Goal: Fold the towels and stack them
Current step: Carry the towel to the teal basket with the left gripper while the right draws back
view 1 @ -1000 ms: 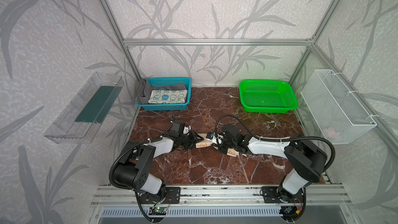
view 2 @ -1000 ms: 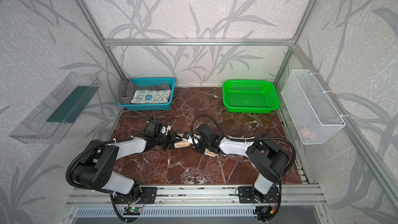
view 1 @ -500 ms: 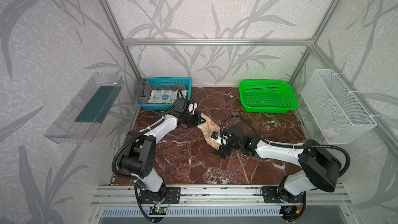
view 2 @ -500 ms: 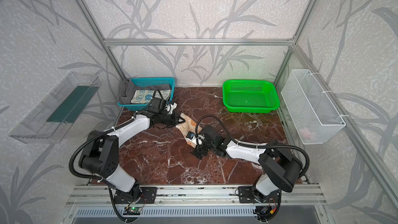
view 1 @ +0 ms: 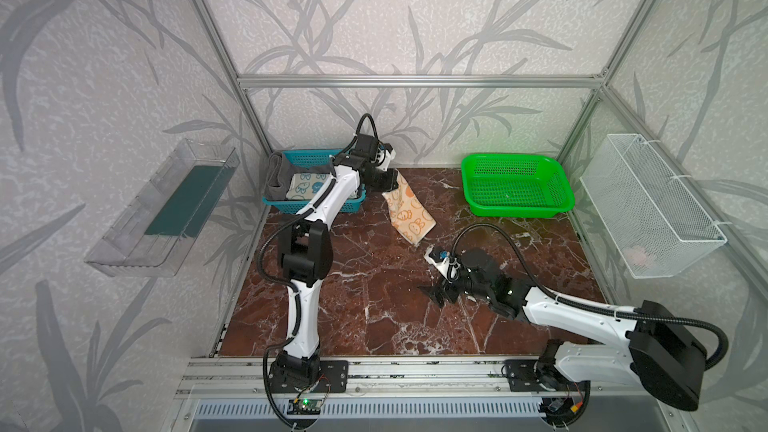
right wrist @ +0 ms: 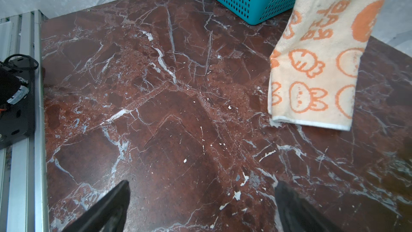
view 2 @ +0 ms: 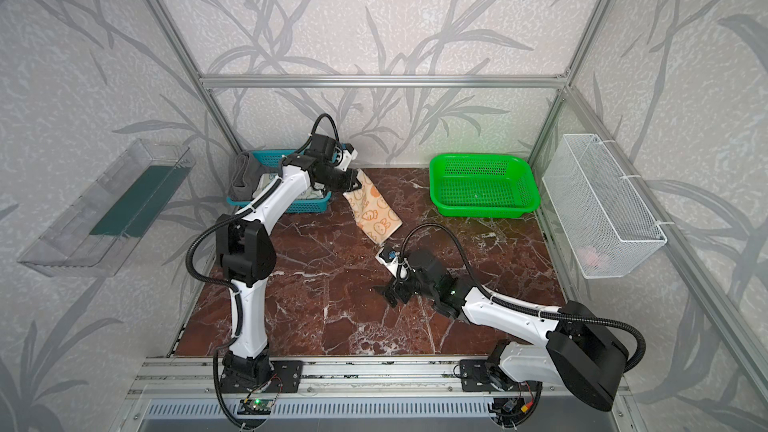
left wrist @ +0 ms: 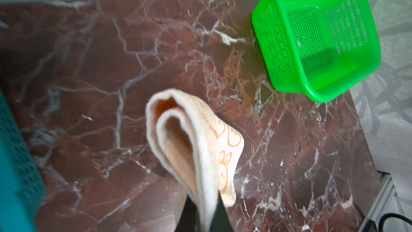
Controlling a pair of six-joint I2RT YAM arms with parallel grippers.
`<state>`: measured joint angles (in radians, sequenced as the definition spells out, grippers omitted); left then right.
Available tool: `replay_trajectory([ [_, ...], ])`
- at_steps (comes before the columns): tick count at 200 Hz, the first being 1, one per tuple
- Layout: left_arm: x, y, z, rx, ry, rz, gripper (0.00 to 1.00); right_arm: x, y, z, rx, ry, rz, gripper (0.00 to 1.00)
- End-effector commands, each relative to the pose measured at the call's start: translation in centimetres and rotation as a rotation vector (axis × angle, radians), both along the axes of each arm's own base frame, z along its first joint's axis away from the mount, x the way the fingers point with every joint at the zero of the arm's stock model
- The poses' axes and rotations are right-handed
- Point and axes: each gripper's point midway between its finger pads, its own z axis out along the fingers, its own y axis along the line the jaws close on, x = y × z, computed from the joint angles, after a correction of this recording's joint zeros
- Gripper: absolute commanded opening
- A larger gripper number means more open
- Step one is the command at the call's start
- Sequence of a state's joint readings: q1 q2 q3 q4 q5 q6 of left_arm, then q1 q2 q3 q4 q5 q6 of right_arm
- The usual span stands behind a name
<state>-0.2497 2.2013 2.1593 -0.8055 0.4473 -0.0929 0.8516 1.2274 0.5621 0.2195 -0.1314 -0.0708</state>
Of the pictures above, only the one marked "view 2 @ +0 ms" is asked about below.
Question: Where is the blue patterned towel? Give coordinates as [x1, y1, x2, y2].
[252, 173, 329, 201]

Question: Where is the grey terry towel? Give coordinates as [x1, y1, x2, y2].
[228, 151, 263, 202]

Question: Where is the orange patterned towel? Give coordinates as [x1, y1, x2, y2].
[343, 170, 403, 245]

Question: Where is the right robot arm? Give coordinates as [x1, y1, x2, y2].
[376, 246, 646, 411]

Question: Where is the teal plastic basket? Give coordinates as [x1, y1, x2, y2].
[227, 150, 331, 213]

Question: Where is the green plastic basket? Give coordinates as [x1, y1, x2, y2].
[429, 153, 540, 219]

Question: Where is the left green circuit board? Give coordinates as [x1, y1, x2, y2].
[237, 398, 276, 416]

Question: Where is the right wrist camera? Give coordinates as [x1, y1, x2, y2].
[376, 245, 409, 281]

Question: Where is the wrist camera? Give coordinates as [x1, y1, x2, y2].
[376, 245, 409, 281]
[336, 143, 358, 171]

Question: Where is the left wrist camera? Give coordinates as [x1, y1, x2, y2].
[336, 143, 358, 171]

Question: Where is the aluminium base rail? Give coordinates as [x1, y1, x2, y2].
[125, 355, 631, 403]

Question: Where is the right circuit board with wires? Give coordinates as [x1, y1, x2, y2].
[489, 398, 536, 427]

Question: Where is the pink object in wire basket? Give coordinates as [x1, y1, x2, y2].
[579, 246, 607, 269]

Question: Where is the white wire mesh basket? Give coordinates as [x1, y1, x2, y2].
[543, 134, 667, 279]

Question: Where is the clear acrylic wall shelf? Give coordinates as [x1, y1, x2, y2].
[18, 139, 196, 278]

